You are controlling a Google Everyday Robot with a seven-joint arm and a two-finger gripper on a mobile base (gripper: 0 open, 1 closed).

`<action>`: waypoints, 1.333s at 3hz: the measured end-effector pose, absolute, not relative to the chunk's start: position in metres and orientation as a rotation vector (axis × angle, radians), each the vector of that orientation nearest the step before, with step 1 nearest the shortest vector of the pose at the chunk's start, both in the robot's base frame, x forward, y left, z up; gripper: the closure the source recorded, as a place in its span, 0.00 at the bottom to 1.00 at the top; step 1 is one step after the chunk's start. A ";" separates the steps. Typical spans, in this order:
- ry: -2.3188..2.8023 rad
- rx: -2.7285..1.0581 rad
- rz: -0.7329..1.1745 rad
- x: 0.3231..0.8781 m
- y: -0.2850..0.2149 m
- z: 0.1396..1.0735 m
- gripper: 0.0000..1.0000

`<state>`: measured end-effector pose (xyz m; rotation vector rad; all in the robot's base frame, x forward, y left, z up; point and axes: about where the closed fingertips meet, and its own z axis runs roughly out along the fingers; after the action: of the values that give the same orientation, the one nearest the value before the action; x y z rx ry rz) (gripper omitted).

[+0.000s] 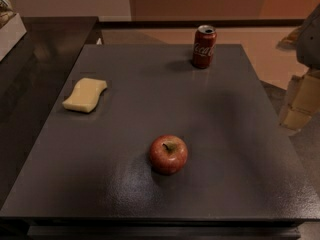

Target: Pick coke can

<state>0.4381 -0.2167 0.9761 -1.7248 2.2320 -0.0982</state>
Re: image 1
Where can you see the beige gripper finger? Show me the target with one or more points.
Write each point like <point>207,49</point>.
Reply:
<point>302,100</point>

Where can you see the red coke can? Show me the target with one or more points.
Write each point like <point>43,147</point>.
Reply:
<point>203,48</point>

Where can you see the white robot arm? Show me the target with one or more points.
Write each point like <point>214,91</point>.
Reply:
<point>306,41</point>

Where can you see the red apple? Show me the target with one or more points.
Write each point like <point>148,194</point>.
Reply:
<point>168,154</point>

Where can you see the yellow sponge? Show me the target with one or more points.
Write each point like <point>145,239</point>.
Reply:
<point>85,95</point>

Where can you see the dark side counter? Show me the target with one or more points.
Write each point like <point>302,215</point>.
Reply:
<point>31,78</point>

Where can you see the white box on counter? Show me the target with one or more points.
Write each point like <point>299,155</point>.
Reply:
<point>11,34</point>

